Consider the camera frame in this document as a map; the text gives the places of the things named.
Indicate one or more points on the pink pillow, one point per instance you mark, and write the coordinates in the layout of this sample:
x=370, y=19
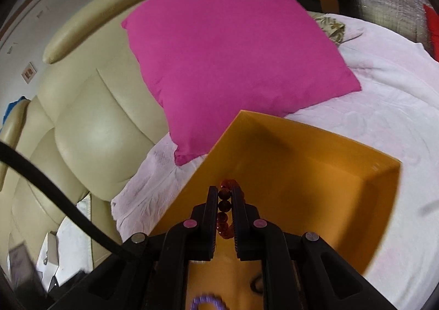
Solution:
x=223, y=56

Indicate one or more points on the orange box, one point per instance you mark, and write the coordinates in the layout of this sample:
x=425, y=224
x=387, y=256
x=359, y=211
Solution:
x=308, y=193

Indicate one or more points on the beige leather sofa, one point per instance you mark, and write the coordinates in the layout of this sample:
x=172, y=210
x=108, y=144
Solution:
x=103, y=142

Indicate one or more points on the blue fabric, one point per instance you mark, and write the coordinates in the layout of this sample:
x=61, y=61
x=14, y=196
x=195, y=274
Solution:
x=13, y=108

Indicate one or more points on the framed wall picture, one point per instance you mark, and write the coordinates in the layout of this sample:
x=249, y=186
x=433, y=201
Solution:
x=28, y=72

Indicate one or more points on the red cushion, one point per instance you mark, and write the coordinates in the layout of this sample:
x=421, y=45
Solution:
x=431, y=22

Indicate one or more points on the small white box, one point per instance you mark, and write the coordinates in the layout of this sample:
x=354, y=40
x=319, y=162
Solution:
x=48, y=255

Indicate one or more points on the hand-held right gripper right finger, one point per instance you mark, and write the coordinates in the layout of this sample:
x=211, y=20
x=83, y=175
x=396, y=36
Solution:
x=240, y=227

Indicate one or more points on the patterned cloth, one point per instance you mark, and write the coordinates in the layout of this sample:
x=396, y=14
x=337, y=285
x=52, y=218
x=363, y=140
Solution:
x=331, y=27

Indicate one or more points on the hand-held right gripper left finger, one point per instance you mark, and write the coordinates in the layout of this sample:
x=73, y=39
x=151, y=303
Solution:
x=205, y=227

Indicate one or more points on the white blanket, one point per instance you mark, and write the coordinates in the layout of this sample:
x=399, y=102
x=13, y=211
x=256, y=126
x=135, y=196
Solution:
x=394, y=108

